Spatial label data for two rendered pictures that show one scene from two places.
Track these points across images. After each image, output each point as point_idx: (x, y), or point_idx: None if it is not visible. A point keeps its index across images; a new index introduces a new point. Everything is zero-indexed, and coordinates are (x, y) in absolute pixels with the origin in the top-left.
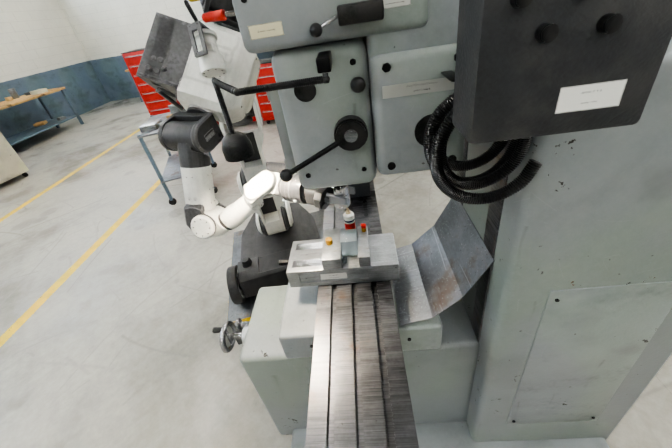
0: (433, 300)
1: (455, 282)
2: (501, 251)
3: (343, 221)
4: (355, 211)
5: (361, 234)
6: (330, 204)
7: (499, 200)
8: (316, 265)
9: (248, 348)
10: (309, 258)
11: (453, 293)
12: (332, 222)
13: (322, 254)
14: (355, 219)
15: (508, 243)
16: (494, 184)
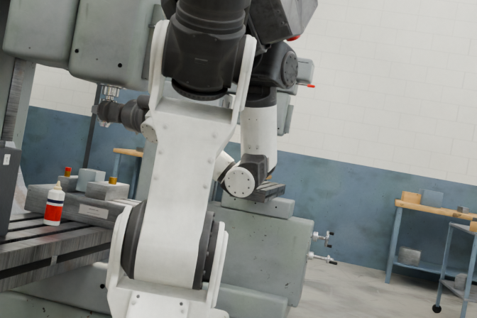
0: (32, 211)
1: (15, 187)
2: (18, 127)
3: (48, 228)
4: (15, 226)
5: (72, 177)
6: (40, 240)
7: (19, 89)
8: (132, 200)
9: (218, 311)
10: (135, 202)
11: (23, 192)
12: (64, 233)
13: (125, 184)
14: (28, 225)
15: (25, 113)
16: (15, 80)
